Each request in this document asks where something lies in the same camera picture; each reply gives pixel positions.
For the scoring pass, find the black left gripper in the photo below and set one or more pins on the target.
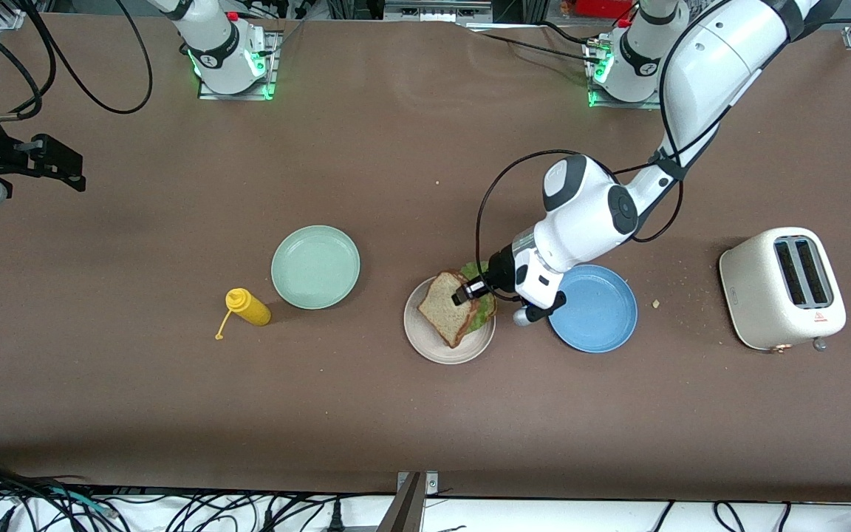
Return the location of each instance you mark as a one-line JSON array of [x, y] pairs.
[[500, 271]]

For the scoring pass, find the green lettuce leaf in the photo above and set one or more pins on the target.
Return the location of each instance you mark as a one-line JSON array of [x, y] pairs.
[[481, 314]]

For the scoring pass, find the yellow mustard squeeze bottle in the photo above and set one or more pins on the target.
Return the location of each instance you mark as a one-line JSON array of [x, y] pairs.
[[252, 307]]

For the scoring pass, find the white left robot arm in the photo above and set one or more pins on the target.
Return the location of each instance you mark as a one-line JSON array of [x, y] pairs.
[[706, 74]]

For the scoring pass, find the beige plate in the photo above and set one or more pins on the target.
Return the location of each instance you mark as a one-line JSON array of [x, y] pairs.
[[425, 343]]

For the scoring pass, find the blue plate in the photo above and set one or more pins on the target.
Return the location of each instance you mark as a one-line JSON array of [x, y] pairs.
[[595, 314]]

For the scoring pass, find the mint green plate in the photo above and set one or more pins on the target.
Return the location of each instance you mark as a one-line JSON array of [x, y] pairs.
[[315, 267]]

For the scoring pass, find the black power plug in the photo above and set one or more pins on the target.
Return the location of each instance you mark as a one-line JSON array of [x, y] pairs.
[[335, 517]]

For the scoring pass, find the grey metal equipment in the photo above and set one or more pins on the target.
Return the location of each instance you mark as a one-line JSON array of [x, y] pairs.
[[433, 11]]

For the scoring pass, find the white toaster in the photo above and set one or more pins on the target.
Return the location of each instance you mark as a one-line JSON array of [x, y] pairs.
[[758, 295]]

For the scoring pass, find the red box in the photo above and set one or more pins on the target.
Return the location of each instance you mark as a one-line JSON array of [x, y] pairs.
[[603, 7]]

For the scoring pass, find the metal table edge bracket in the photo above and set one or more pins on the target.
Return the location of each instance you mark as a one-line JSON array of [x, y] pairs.
[[411, 510]]

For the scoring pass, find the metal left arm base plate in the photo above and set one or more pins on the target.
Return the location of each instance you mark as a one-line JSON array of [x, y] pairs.
[[603, 100]]

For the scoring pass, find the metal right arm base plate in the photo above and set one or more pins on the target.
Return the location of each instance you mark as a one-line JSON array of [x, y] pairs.
[[272, 66]]

